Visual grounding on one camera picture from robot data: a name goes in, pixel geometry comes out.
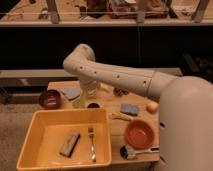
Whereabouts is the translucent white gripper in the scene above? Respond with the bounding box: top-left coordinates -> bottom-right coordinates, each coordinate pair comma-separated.
79,77 -> 100,98

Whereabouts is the silver metal fork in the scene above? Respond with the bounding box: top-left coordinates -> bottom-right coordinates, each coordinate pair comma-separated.
88,127 -> 96,163

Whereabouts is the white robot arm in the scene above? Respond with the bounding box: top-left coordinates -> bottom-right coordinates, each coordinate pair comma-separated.
63,44 -> 213,171

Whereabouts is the purple bowl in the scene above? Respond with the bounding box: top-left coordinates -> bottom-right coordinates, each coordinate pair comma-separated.
38,89 -> 61,110

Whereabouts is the orange bowl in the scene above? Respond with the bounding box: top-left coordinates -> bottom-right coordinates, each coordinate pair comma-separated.
124,120 -> 155,149

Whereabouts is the dark small round dish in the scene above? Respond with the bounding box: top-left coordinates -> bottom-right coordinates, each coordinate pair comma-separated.
87,103 -> 100,108

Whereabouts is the green round lid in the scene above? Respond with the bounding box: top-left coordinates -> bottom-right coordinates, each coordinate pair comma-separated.
72,98 -> 85,108

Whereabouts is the grey blue cloth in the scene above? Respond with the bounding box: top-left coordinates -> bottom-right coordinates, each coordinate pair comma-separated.
61,86 -> 81,100

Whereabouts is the brown pine cone toy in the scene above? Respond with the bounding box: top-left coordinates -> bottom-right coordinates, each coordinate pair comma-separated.
113,88 -> 129,97

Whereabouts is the yellow banana piece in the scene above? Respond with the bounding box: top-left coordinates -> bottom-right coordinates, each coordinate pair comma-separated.
111,113 -> 132,121

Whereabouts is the blue sponge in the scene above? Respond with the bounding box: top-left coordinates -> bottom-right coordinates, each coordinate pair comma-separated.
120,103 -> 139,116

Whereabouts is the wooden tray board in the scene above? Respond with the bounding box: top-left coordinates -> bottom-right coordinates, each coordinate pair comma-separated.
46,80 -> 162,165

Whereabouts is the yellow plastic tub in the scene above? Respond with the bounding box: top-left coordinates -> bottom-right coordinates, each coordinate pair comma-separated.
16,108 -> 112,171

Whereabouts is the brown scrubbing block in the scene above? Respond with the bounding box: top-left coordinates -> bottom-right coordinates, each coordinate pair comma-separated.
59,132 -> 80,157

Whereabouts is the black bristle brush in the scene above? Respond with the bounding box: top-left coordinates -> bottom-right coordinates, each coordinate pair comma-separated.
120,145 -> 159,160

